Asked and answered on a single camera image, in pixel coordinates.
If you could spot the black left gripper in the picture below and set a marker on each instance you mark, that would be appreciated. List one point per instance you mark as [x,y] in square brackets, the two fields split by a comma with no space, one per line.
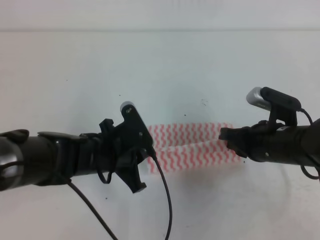
[109,152]

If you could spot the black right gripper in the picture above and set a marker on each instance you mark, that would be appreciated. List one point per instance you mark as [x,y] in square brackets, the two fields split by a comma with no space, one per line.
[260,144]

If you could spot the pink white wavy towel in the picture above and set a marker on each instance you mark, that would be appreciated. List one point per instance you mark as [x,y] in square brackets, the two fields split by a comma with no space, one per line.
[184,146]

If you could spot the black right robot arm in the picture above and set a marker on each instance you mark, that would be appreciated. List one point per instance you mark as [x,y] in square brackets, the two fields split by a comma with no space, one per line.
[309,143]

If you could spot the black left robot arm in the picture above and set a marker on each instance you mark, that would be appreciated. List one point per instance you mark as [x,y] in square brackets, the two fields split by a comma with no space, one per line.
[50,157]

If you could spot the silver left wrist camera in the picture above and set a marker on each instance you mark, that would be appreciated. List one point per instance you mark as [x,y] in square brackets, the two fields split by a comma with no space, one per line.
[138,133]

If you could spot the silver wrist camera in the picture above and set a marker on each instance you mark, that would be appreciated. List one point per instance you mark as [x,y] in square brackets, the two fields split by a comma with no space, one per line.
[138,133]
[281,106]

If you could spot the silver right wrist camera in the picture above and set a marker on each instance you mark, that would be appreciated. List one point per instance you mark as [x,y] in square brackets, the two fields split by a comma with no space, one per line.
[281,106]

